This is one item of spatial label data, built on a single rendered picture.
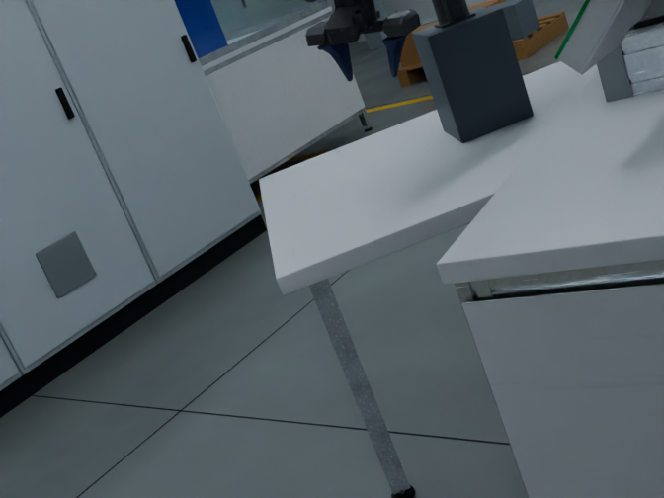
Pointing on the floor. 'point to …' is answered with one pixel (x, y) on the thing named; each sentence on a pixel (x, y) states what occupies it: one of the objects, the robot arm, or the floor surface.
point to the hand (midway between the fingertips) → (368, 58)
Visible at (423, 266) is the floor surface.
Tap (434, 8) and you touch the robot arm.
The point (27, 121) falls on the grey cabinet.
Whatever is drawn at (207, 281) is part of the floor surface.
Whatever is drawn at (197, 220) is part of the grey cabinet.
